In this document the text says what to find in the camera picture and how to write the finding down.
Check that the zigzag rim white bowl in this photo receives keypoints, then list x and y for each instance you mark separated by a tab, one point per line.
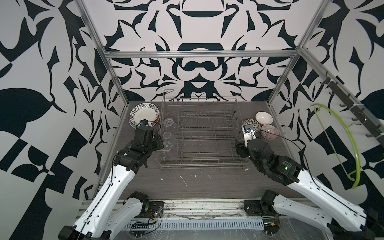
144	111

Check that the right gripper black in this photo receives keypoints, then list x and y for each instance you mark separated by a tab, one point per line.
240	148

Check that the clear faceted plastic cup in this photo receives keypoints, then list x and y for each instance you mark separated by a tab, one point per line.
169	151

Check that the white orange small bowl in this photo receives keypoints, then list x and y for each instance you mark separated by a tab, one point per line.
264	118

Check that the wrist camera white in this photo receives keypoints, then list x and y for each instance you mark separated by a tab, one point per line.
249	133
144	123

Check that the black wall hook rail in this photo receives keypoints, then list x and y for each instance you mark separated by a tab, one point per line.
362	115

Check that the black white patterned bowl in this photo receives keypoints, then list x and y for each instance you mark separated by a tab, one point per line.
255	125

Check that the pink ribbed bowl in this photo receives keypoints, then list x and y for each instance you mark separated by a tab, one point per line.
269	132

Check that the white slotted cable duct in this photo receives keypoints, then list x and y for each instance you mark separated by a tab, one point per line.
219	224

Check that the green plastic hanger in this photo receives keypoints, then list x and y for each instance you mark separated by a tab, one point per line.
341	142

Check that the grey wire dish rack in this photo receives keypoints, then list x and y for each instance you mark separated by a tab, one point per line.
206	132

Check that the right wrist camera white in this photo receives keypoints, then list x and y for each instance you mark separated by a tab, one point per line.
249	133

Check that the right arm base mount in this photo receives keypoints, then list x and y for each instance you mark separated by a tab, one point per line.
259	208

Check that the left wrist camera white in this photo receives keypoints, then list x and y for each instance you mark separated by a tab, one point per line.
144	123

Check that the small round black device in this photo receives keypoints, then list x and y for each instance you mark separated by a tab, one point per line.
271	228

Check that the teal red striped bowl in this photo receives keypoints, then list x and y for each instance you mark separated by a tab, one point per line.
155	122

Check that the frosted textured plastic cup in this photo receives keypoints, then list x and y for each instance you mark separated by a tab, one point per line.
169	137

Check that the aluminium frame bars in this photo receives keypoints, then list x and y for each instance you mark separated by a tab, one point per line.
205	51

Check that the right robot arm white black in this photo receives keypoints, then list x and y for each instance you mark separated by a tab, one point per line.
333	214

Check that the clear smooth plastic cup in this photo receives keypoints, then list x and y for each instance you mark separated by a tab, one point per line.
169	124

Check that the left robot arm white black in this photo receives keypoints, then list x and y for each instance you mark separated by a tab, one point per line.
99	222

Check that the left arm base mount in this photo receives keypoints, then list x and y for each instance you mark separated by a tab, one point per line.
154	207

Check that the black usb hub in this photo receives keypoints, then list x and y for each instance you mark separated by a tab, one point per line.
139	226

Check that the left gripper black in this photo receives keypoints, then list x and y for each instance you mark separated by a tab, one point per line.
157	139

